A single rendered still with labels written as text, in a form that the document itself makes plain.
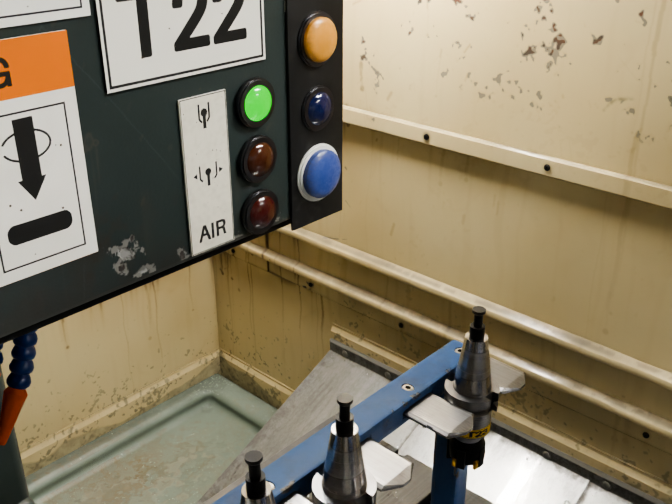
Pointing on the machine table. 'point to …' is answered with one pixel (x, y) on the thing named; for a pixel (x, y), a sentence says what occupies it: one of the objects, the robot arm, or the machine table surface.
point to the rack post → (446, 477)
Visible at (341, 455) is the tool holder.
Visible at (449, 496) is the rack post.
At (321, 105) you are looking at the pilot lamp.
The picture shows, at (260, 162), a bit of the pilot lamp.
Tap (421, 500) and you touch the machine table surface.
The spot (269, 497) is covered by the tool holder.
